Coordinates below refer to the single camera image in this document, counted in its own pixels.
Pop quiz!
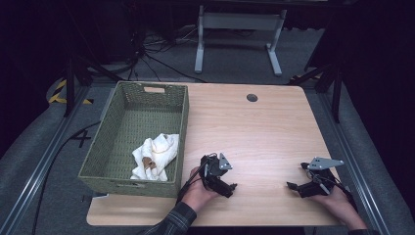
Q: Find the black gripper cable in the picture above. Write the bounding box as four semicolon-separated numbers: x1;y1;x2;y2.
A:
175;159;210;205
332;180;358;210

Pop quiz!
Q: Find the green woven basket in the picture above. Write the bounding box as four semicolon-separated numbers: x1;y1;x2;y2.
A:
77;80;190;199

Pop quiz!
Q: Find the grey metal table frame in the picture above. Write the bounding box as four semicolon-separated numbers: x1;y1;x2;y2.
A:
194;4;288;77

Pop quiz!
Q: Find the yellow black floor tape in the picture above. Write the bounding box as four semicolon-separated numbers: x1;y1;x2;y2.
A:
48;78;94;106

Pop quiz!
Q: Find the white towel with brown print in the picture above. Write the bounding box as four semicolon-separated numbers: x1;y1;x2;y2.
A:
130;132;180;182

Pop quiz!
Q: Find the person's left hand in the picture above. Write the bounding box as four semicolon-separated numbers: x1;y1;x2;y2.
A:
180;165;220;213

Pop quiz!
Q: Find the black tripod stand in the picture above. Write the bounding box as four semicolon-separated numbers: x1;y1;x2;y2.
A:
288;62;344;124
63;55;123;118

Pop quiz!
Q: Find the aluminium floor rail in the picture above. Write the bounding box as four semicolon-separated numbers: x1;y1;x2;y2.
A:
317;92;392;235
0;86;91;235

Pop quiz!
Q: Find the person's right hand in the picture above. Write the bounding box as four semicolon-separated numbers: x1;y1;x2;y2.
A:
317;185;368;231

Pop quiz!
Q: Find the tangle of black cables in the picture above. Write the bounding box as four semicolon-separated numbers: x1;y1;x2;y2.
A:
126;25;208;83

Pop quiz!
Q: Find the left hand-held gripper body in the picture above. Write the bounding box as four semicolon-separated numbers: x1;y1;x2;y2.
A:
199;152;234;188

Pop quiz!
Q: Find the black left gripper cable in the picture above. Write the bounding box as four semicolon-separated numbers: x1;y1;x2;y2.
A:
175;159;210;205

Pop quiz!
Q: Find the black floor cable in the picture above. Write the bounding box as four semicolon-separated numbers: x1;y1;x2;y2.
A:
30;120;102;235

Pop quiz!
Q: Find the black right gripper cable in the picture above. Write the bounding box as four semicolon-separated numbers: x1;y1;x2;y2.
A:
332;180;358;210

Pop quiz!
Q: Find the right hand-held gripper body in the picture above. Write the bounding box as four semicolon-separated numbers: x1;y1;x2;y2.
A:
300;157;345;199

